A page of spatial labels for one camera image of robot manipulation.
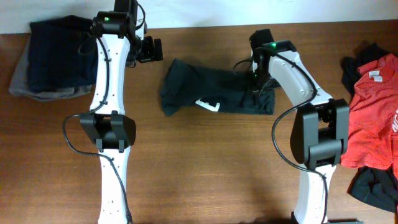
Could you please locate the dark green t-shirt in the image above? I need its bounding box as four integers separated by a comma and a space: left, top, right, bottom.
160, 58, 275, 116

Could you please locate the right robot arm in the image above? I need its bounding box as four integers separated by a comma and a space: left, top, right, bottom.
252, 40, 349, 223

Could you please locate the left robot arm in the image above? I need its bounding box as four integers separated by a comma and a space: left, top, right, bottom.
80, 11, 163, 223

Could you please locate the folded navy blue garment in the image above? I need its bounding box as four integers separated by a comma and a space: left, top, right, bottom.
27, 16, 98, 92

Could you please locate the red t-shirt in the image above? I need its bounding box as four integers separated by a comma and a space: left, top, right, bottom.
341, 54, 397, 175

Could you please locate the folded grey garment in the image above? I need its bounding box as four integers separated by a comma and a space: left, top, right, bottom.
9, 38, 92, 101

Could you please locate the black garment under pile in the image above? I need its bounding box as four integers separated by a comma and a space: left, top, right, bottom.
341, 43, 397, 213

